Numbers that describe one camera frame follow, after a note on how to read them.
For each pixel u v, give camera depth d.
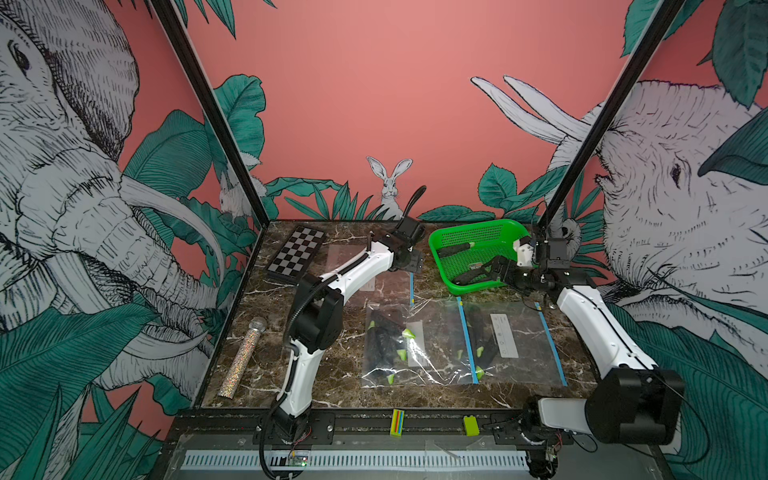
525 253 0.76
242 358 0.82
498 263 0.75
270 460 0.72
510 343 0.86
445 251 1.09
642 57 0.76
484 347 0.86
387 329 0.88
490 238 1.17
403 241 0.70
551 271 0.61
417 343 0.84
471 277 1.01
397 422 0.73
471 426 0.75
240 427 0.75
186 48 0.75
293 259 1.04
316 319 0.53
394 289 1.01
